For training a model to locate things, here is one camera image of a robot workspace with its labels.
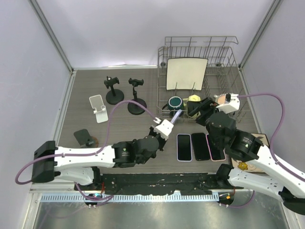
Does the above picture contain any pink case phone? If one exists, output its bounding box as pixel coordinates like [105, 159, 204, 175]
[206, 134, 226, 162]

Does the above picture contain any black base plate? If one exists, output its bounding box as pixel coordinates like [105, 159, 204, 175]
[80, 173, 233, 196]

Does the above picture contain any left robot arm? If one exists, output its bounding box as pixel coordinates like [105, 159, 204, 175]
[31, 125, 172, 190]

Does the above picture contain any metal dish rack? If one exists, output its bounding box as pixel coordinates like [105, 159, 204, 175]
[156, 36, 245, 119]

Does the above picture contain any black round phone stand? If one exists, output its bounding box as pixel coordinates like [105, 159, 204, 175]
[104, 76, 124, 105]

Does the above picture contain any yellow mug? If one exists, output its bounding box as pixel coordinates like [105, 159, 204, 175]
[183, 94, 201, 119]

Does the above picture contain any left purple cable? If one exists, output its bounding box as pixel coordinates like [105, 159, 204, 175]
[15, 100, 160, 186]

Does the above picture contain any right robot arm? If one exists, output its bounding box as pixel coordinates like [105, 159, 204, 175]
[188, 94, 305, 215]

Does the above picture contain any white cable duct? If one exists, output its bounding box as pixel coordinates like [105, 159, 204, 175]
[40, 192, 219, 203]

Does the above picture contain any white phone stand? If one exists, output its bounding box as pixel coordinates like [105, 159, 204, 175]
[89, 94, 108, 123]

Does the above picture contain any white square plate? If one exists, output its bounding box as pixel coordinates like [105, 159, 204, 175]
[166, 57, 208, 91]

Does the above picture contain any black case phone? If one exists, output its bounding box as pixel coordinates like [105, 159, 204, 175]
[191, 133, 210, 161]

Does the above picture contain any floral square plate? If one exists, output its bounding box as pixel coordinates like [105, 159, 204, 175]
[230, 133, 269, 174]

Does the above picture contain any black gooseneck phone stand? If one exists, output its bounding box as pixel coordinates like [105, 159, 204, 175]
[127, 78, 147, 115]

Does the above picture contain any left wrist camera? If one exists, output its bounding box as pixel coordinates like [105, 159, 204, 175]
[153, 117, 174, 140]

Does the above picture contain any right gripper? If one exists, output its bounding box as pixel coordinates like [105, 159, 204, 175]
[187, 96, 229, 147]

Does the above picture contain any green mug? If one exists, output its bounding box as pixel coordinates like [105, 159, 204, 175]
[162, 96, 185, 118]

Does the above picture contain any purple cable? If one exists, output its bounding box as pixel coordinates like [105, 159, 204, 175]
[238, 92, 305, 208]
[15, 100, 160, 186]

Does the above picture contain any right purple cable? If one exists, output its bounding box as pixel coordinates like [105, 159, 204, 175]
[238, 92, 305, 208]

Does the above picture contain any lavender case phone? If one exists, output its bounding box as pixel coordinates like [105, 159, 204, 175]
[176, 134, 193, 162]

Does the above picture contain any white ribbed cup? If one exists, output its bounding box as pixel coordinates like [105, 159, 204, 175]
[214, 94, 231, 106]

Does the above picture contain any wooden round phone stand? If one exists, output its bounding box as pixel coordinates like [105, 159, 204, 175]
[73, 129, 99, 148]

